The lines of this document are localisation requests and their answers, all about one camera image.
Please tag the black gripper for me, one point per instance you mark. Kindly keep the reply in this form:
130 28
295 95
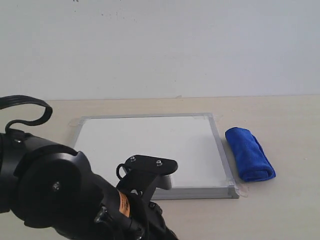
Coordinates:
127 212

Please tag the blue cloth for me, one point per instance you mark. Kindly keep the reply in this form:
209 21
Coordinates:
251 161

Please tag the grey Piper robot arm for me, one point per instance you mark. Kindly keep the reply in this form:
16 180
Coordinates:
50 185

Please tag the clear tape front right corner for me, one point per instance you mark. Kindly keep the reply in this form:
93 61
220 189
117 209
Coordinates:
241 191

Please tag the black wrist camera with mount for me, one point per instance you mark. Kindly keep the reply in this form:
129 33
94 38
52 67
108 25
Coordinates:
145 174

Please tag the white board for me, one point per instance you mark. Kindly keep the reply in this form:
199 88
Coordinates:
191 139

